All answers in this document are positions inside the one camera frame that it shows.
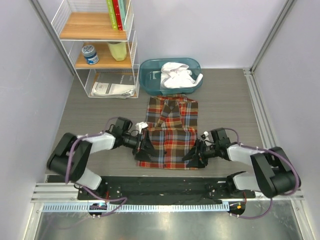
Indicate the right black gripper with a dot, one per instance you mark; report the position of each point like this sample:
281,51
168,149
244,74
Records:
200,161

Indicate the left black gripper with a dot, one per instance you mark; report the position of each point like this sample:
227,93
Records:
148,147

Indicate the plaid flannel long sleeve shirt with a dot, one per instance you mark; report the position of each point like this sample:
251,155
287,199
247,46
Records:
172,129

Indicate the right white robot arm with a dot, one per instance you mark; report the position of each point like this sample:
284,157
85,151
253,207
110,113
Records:
273,174

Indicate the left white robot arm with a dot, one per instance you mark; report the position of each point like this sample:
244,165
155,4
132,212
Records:
70,157

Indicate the white long sleeve shirt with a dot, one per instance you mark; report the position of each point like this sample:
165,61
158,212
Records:
176,75

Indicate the grey white booklet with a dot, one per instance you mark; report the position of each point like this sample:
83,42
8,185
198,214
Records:
113,85

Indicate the teal plastic basin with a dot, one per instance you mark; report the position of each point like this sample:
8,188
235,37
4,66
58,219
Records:
150,76

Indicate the yellow plastic container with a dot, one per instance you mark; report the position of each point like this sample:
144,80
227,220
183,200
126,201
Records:
118,50

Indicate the blue white jar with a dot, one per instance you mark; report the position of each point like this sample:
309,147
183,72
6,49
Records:
90,54

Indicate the teal book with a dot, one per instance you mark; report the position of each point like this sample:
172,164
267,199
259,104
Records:
122,10

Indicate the red book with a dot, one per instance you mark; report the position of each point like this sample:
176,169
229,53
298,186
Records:
117,14

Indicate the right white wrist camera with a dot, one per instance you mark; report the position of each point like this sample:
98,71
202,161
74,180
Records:
205,135

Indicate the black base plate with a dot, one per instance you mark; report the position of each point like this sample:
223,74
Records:
113,187

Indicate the white slotted cable duct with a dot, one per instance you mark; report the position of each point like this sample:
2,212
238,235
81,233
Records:
96,207

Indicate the white wire wooden shelf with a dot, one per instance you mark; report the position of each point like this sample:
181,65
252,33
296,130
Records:
87,22

